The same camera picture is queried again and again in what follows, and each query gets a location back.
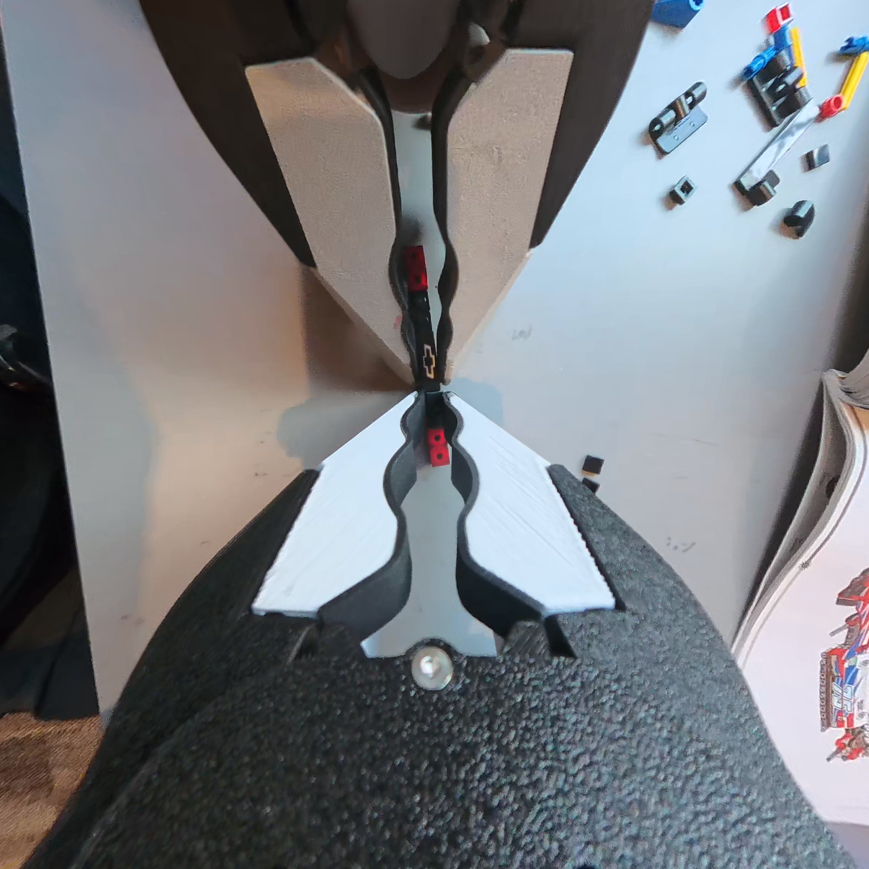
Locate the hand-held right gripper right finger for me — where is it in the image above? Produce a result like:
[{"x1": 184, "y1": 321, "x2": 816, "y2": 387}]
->
[{"x1": 441, "y1": 390, "x2": 617, "y2": 642}]

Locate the black and red brick strip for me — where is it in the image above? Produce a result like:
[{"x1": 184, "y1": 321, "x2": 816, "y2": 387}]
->
[{"x1": 402, "y1": 244, "x2": 452, "y2": 469}]

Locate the open instruction booklet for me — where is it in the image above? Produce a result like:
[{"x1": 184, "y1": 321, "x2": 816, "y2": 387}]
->
[{"x1": 730, "y1": 367, "x2": 869, "y2": 826}]

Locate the long black beam brick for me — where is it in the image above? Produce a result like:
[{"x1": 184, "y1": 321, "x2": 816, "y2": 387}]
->
[{"x1": 733, "y1": 98, "x2": 819, "y2": 206}]

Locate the black hinge plate brick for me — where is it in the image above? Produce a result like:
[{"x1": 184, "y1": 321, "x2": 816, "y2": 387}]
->
[{"x1": 648, "y1": 83, "x2": 708, "y2": 156}]

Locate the yellow axle with red end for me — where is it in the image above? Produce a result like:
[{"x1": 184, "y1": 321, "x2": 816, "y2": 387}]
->
[{"x1": 818, "y1": 37, "x2": 869, "y2": 122}]

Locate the blue pin brick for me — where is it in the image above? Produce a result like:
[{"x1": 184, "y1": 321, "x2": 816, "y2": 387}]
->
[{"x1": 741, "y1": 30, "x2": 792, "y2": 79}]

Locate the black plate brick assembly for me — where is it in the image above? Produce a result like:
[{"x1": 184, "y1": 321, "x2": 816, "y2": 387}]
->
[{"x1": 743, "y1": 48, "x2": 812, "y2": 130}]

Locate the grey desk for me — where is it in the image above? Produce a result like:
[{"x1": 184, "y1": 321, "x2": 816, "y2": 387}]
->
[{"x1": 0, "y1": 0, "x2": 869, "y2": 721}]

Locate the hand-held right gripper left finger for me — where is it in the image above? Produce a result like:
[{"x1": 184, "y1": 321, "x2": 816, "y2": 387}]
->
[{"x1": 251, "y1": 390, "x2": 425, "y2": 642}]

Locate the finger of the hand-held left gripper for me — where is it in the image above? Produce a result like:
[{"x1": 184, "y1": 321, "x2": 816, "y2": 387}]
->
[
  {"x1": 244, "y1": 56, "x2": 416, "y2": 384},
  {"x1": 429, "y1": 46, "x2": 573, "y2": 384}
]

